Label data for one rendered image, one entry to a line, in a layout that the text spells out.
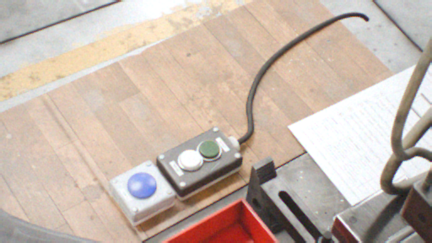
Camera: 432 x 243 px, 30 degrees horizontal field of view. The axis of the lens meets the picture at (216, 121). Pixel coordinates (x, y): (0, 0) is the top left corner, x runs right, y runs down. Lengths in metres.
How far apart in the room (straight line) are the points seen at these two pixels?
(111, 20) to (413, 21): 0.98
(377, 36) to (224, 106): 1.48
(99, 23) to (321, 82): 1.41
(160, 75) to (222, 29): 0.14
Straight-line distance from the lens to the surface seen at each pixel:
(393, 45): 2.67
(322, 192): 1.18
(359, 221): 0.88
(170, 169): 1.14
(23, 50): 2.56
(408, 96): 0.66
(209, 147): 1.16
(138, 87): 1.27
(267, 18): 1.39
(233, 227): 1.13
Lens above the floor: 1.88
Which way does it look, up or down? 52 degrees down
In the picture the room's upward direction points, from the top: 6 degrees clockwise
